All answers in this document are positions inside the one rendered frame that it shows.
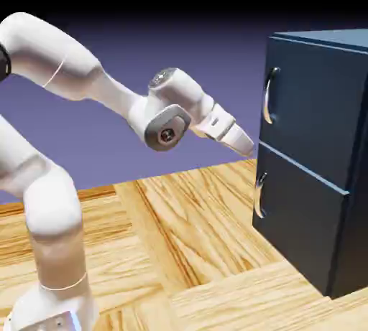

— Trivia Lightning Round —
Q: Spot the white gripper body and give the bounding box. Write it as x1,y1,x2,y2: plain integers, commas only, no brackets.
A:
221,123,255,157

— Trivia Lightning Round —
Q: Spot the dark blue cabinet door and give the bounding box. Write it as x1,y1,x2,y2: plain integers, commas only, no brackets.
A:
252,143,350,297
258,37,368,191

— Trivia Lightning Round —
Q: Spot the curved silver door handle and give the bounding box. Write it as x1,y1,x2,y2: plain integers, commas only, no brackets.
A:
254,172,268,219
263,66,282,125

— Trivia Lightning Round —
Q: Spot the dark blue cabinet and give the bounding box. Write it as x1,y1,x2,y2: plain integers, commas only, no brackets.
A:
252,28,368,300

